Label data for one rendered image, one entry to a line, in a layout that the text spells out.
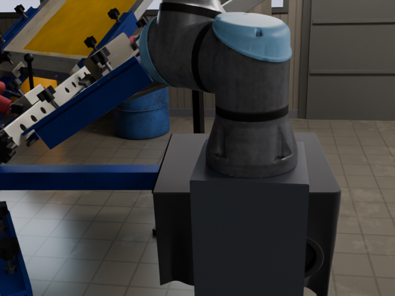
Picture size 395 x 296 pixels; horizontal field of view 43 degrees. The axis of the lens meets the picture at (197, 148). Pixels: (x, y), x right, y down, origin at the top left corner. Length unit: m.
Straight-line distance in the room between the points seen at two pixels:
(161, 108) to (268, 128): 3.65
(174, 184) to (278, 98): 0.63
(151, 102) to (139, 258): 1.89
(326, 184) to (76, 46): 1.20
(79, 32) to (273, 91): 1.52
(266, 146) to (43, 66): 1.30
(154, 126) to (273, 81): 3.67
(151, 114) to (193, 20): 3.54
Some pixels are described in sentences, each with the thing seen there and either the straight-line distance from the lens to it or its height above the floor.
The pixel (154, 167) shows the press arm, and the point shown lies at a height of 0.92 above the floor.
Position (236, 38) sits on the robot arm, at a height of 1.41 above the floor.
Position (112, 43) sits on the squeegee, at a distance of 1.43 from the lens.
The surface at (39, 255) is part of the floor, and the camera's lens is 2.93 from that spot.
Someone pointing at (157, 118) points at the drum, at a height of 0.18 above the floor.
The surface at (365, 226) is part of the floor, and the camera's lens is 3.09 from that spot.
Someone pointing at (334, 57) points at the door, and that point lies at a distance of 4.72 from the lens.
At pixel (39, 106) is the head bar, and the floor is 1.16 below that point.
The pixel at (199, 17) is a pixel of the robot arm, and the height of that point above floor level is 1.43.
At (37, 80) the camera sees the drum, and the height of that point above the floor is 0.54.
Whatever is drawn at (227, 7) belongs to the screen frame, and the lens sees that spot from 1.07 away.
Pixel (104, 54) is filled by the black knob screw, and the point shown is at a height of 1.32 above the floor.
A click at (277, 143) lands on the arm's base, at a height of 1.25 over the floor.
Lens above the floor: 1.52
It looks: 22 degrees down
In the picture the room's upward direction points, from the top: 2 degrees counter-clockwise
